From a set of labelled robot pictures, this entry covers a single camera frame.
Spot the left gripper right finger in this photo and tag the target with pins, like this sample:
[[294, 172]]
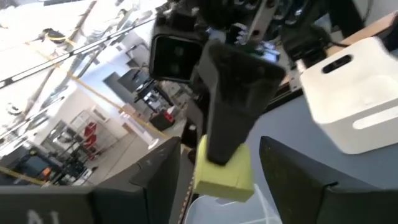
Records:
[[292, 186]]

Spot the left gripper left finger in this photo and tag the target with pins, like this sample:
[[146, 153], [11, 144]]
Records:
[[143, 196]]

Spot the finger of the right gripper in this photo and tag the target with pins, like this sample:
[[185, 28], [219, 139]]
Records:
[[236, 99], [199, 115]]

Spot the yellow-green rectangular block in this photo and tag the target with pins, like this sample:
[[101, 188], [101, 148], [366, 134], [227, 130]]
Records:
[[224, 183]]

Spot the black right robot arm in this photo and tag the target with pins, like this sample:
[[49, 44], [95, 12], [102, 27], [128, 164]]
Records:
[[304, 37]]

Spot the red and black toolbox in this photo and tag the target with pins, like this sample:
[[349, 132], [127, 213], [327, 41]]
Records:
[[161, 121]]

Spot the blue-grey table mat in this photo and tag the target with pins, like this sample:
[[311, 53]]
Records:
[[286, 124]]

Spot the white tower fan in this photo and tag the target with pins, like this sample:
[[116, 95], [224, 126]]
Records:
[[140, 130]]

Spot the frosted translucent plastic bin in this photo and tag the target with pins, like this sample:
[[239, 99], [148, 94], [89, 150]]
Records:
[[217, 214]]

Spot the white plastic bin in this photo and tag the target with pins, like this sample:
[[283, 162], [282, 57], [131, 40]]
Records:
[[348, 102]]

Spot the wooden table side board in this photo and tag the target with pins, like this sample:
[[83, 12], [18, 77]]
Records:
[[367, 31]]

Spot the black metal table frame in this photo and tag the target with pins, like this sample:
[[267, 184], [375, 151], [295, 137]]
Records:
[[283, 98]]

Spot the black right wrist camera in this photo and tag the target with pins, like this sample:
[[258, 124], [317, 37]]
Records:
[[174, 59]]

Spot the dark wall screen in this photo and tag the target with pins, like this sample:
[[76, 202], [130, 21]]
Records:
[[124, 82]]

